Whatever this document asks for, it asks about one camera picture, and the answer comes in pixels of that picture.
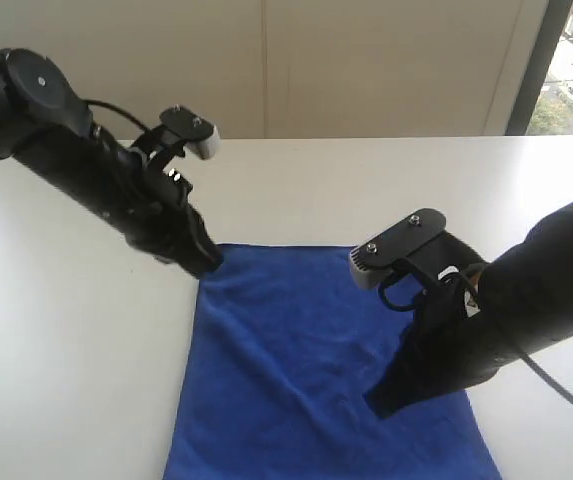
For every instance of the dark window frame post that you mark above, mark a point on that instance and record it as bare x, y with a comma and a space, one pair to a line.
552, 25

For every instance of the blue towel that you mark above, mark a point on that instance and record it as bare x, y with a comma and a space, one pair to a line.
284, 345

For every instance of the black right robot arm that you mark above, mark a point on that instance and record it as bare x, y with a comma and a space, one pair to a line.
528, 289

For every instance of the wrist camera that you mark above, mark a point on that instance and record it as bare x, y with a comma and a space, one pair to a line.
371, 262
199, 135

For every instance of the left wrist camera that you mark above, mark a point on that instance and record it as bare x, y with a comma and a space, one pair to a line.
199, 135

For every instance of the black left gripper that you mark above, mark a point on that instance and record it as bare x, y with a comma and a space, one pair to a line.
136, 193

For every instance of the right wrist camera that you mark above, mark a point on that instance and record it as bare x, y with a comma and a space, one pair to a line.
371, 262

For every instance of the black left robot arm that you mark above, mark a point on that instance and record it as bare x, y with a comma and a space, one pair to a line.
49, 129

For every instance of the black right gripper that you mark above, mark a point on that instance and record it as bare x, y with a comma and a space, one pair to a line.
444, 349

